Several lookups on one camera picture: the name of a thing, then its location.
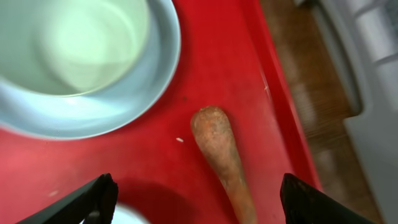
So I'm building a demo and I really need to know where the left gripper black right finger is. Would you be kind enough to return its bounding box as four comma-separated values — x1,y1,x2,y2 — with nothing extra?
280,173,372,224

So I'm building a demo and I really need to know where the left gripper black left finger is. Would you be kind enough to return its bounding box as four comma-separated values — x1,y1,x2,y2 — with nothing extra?
20,173,119,224

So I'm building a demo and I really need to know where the small light blue bowl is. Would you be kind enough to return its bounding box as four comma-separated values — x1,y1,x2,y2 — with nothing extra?
80,203,150,224

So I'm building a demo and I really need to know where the orange carrot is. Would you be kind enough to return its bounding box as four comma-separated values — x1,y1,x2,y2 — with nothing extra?
191,106,258,224

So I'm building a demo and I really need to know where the green bowl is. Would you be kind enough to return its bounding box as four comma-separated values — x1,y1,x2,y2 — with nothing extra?
1,0,150,96

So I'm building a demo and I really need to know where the grey dishwasher rack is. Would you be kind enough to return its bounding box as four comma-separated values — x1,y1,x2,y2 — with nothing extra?
294,0,398,224

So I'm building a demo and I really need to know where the large light blue plate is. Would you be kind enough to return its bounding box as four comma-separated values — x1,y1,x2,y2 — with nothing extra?
1,1,182,140

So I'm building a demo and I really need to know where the red serving tray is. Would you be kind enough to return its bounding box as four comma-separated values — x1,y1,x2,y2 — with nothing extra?
1,1,319,223

